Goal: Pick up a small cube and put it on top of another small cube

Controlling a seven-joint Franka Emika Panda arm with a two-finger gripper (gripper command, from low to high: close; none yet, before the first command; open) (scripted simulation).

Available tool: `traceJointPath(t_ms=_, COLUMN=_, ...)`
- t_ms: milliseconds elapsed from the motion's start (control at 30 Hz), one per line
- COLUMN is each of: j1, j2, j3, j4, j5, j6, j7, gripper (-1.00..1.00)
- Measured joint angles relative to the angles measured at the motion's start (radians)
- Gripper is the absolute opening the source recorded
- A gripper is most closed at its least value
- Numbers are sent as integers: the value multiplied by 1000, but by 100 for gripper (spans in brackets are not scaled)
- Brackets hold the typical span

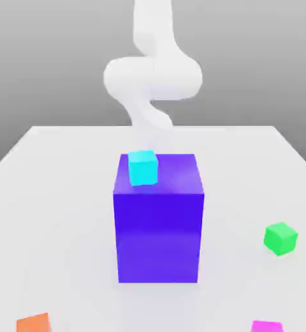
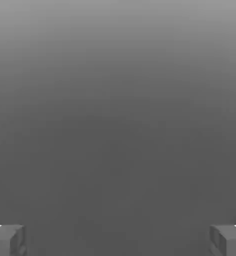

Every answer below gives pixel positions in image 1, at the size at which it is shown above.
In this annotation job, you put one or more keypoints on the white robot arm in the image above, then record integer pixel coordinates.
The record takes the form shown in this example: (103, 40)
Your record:
(153, 77)

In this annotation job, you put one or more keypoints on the large purple box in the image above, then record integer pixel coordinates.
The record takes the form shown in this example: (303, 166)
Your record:
(158, 233)

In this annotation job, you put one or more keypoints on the small green cube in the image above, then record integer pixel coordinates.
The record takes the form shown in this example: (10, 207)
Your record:
(280, 238)

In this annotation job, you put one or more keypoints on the small cyan cube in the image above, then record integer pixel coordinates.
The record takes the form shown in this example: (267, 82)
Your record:
(143, 170)

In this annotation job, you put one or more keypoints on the small magenta cube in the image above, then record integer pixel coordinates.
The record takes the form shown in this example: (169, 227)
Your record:
(267, 327)

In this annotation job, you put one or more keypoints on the small orange cube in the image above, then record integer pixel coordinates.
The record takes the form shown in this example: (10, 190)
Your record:
(33, 324)

